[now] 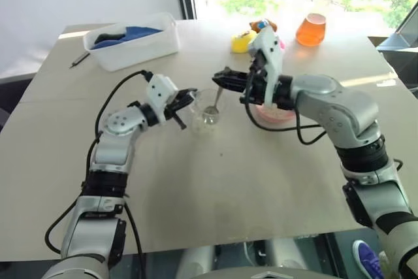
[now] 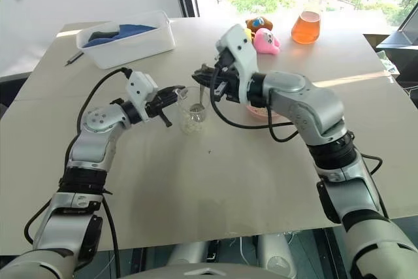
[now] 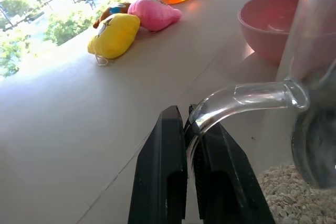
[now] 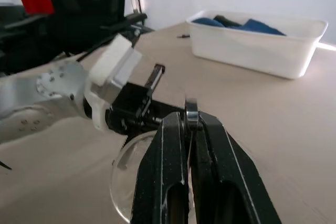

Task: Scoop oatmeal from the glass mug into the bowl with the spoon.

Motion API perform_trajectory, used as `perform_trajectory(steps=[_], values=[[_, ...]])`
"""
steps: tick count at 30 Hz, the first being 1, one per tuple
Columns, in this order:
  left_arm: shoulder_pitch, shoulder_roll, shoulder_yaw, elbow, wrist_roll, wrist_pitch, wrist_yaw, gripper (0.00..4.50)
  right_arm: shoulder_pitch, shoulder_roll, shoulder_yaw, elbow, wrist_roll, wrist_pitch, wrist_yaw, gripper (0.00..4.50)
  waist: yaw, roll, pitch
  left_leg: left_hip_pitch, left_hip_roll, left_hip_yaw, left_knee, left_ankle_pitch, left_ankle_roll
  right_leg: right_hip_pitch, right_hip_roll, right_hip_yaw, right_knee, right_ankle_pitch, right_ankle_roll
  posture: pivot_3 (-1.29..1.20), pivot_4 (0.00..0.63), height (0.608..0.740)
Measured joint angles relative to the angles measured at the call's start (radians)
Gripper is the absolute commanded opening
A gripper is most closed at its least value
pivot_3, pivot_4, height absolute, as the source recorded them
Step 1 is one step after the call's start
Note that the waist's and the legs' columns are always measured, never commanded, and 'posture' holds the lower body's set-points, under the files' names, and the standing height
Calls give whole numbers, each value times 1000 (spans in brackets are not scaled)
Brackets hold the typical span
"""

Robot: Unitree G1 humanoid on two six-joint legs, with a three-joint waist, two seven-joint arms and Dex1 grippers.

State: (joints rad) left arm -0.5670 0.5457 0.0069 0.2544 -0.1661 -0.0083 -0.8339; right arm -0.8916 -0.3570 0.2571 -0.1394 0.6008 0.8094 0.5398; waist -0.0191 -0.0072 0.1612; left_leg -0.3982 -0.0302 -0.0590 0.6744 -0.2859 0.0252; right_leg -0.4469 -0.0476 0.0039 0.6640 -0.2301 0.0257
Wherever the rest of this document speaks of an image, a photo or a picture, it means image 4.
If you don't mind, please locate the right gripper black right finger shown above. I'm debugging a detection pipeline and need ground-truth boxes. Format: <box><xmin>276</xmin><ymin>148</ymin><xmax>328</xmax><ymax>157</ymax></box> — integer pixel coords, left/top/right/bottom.
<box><xmin>191</xmin><ymin>113</ymin><xmax>282</xmax><ymax>224</ymax></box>

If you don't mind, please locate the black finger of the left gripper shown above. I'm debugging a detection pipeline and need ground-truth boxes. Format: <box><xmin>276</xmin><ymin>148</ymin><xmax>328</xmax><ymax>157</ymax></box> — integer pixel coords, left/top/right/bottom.
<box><xmin>150</xmin><ymin>100</ymin><xmax>185</xmax><ymax>123</ymax></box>
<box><xmin>143</xmin><ymin>63</ymin><xmax>166</xmax><ymax>99</ymax></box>

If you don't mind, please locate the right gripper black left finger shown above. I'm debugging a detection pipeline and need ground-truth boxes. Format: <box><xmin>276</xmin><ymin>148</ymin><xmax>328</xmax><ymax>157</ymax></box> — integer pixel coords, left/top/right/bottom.
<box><xmin>131</xmin><ymin>111</ymin><xmax>191</xmax><ymax>224</ymax></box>

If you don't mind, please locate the metal spoon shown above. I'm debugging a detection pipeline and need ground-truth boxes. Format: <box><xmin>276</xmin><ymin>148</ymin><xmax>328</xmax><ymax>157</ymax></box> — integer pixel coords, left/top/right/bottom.
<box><xmin>183</xmin><ymin>97</ymin><xmax>204</xmax><ymax>132</ymax></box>

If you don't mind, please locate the clear glass mug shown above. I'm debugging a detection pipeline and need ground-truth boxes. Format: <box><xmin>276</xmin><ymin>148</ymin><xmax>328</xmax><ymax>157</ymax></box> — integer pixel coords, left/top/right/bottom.
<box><xmin>110</xmin><ymin>129</ymin><xmax>161</xmax><ymax>218</ymax></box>

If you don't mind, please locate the blue cloth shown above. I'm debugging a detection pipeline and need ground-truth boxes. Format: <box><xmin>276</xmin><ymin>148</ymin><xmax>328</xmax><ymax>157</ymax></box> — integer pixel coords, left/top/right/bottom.
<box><xmin>240</xmin><ymin>18</ymin><xmax>287</xmax><ymax>37</ymax></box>
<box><xmin>191</xmin><ymin>17</ymin><xmax>225</xmax><ymax>28</ymax></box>

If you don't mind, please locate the dark cloth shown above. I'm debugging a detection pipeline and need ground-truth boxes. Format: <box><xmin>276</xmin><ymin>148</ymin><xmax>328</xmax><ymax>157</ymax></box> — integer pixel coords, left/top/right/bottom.
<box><xmin>212</xmin><ymin>14</ymin><xmax>244</xmax><ymax>29</ymax></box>

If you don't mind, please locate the white plastic bin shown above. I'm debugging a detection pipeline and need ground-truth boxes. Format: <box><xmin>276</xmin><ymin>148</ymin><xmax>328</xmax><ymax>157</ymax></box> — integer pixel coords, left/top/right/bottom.
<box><xmin>185</xmin><ymin>9</ymin><xmax>329</xmax><ymax>80</ymax></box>

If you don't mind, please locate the black office chair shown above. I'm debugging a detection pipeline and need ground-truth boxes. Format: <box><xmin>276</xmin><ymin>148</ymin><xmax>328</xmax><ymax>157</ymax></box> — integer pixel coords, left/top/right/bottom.
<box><xmin>0</xmin><ymin>0</ymin><xmax>156</xmax><ymax>74</ymax></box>

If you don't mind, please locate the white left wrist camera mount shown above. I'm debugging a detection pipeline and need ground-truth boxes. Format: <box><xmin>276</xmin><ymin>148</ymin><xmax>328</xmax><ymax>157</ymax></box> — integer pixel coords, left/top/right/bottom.
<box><xmin>84</xmin><ymin>34</ymin><xmax>143</xmax><ymax>132</ymax></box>

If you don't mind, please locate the black cable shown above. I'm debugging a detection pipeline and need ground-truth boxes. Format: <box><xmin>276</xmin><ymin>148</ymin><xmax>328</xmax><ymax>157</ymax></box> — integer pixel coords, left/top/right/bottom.
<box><xmin>0</xmin><ymin>159</ymin><xmax>13</xmax><ymax>173</ymax></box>

